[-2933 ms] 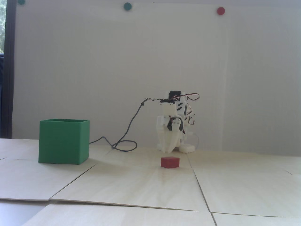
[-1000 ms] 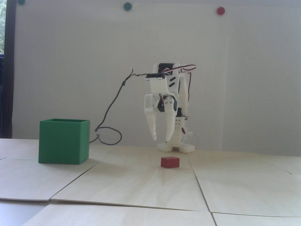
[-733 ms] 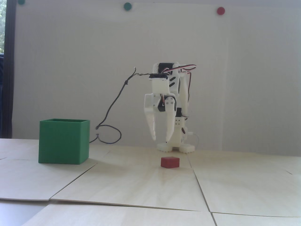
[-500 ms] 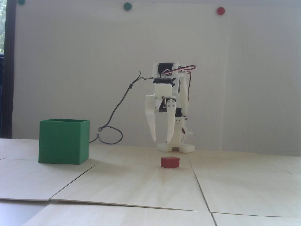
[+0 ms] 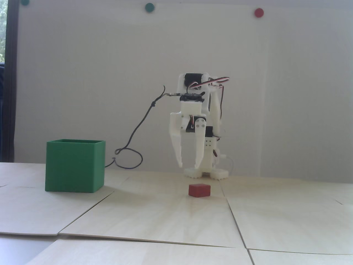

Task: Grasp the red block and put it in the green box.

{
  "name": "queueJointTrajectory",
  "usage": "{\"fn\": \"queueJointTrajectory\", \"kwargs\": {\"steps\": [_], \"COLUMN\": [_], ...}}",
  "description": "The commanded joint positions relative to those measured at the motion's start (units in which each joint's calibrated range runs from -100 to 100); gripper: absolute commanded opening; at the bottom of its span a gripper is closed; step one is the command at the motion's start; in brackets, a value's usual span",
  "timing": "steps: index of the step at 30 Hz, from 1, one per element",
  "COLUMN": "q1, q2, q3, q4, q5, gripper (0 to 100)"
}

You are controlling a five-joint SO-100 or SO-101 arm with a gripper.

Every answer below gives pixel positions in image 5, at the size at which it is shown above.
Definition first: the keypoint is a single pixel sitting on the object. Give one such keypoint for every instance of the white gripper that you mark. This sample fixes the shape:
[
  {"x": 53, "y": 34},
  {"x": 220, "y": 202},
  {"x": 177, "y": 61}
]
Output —
[{"x": 190, "y": 110}]

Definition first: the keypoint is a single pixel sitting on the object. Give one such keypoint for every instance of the red block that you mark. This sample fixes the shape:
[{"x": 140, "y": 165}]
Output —
[{"x": 199, "y": 191}]

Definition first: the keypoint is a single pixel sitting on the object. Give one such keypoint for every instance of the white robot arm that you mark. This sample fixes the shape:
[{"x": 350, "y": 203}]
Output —
[{"x": 182, "y": 82}]

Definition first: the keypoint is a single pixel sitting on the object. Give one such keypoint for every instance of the green box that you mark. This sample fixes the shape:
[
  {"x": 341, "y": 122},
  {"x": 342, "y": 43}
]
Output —
[{"x": 71, "y": 168}]

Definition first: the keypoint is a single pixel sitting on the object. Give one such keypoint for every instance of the light plywood board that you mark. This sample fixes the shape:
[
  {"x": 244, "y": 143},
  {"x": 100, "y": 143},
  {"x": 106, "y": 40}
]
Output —
[
  {"x": 154, "y": 218},
  {"x": 289, "y": 226},
  {"x": 22, "y": 174},
  {"x": 33, "y": 212}
]

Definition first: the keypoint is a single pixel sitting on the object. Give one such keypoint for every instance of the white paper sheet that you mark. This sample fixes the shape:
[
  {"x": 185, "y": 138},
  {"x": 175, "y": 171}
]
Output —
[{"x": 82, "y": 69}]

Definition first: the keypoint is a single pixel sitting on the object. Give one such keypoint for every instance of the green round magnet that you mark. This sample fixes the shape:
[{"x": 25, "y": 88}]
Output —
[
  {"x": 149, "y": 7},
  {"x": 25, "y": 2}
]

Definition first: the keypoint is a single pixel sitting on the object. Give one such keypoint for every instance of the red round magnet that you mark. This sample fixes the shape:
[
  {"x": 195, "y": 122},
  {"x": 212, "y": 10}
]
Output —
[{"x": 259, "y": 12}]

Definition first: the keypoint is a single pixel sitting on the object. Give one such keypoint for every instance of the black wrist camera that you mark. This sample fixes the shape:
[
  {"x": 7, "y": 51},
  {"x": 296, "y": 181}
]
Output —
[{"x": 191, "y": 97}]

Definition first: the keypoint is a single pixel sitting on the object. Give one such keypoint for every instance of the dark window frame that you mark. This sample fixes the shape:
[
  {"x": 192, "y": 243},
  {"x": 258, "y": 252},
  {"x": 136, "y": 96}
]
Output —
[{"x": 11, "y": 82}]

